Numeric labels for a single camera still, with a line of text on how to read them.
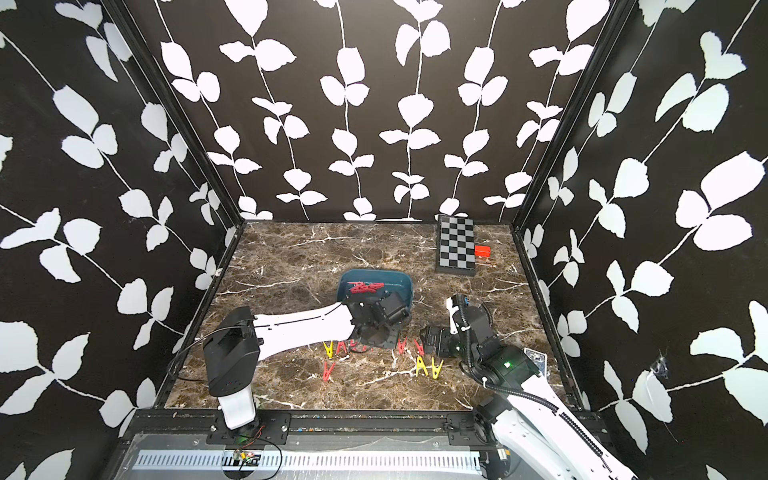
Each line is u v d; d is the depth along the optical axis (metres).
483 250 1.12
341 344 0.88
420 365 0.84
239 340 0.52
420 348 0.86
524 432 0.58
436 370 0.84
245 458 0.70
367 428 0.76
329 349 0.87
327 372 0.82
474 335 0.55
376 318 0.63
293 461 0.70
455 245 1.11
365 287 1.01
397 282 1.00
